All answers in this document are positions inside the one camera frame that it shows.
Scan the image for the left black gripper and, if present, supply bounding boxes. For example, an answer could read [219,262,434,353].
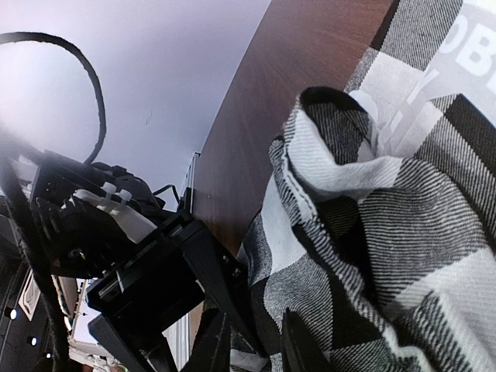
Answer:
[31,151,264,371]

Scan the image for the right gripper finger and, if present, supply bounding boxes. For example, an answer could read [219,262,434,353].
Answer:
[281,308,330,372]

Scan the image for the black white plaid shirt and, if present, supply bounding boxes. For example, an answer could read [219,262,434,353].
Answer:
[229,1,495,371]

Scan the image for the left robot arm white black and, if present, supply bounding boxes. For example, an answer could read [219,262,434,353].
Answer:
[1,151,265,371]

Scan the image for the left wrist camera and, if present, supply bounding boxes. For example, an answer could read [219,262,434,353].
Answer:
[70,182,157,243]

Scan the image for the left black cable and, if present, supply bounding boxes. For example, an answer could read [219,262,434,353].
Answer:
[0,31,108,166]

